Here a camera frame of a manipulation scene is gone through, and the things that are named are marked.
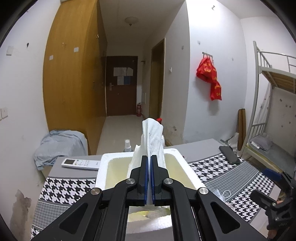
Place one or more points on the metal bunk bed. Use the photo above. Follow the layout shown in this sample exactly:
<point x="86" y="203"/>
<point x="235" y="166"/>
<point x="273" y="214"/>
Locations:
<point x="270" y="137"/>

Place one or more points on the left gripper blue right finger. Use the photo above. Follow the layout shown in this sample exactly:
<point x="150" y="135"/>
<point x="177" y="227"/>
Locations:
<point x="197" y="214"/>

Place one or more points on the ceiling lamp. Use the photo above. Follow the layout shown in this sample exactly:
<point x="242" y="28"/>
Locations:
<point x="131" y="20"/>

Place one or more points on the red hanging bags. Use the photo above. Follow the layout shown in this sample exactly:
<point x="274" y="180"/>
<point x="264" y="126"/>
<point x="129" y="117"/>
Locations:
<point x="208" y="73"/>

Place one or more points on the white pump bottle red cap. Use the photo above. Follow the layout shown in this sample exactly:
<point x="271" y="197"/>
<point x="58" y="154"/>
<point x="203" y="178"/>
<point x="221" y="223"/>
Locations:
<point x="161" y="138"/>

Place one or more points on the red fire extinguisher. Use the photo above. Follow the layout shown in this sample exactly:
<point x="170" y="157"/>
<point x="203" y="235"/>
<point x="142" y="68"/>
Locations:
<point x="139" y="110"/>

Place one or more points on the blue face mask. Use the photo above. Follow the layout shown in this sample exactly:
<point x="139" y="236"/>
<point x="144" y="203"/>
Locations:
<point x="223" y="196"/>

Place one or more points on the wall socket pair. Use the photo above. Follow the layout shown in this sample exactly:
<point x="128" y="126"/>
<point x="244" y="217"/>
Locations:
<point x="4" y="113"/>

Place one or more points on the light blue cloth-covered stool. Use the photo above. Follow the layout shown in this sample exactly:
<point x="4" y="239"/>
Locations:
<point x="60" y="143"/>

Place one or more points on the white cloth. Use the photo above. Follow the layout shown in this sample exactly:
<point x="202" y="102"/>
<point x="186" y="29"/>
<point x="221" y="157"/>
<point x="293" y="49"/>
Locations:
<point x="149" y="146"/>

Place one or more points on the white styrofoam box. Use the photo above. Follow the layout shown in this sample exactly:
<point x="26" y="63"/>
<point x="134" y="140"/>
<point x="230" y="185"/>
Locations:
<point x="113" y="169"/>

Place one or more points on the white remote control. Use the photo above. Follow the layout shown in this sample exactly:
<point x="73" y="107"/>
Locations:
<point x="81" y="164"/>

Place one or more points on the dark brown entrance door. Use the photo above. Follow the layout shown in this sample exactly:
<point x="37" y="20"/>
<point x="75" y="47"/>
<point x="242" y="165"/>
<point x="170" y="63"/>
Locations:
<point x="121" y="85"/>

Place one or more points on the wooden wardrobe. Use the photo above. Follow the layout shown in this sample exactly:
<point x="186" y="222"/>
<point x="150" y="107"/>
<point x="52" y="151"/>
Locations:
<point x="73" y="71"/>

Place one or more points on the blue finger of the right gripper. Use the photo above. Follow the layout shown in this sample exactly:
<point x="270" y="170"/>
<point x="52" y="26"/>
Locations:
<point x="272" y="175"/>
<point x="263" y="200"/>

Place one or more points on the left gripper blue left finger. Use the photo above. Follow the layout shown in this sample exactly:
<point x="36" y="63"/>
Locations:
<point x="101" y="214"/>

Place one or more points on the black smartphone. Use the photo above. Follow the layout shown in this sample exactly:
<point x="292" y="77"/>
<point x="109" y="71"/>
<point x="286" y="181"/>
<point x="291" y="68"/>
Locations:
<point x="230" y="156"/>

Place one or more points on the yellow foam net sheet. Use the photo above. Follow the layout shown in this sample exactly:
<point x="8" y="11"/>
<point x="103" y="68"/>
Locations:
<point x="148" y="214"/>

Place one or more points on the houndstooth table runner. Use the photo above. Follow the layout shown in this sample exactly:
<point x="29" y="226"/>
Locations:
<point x="65" y="186"/>

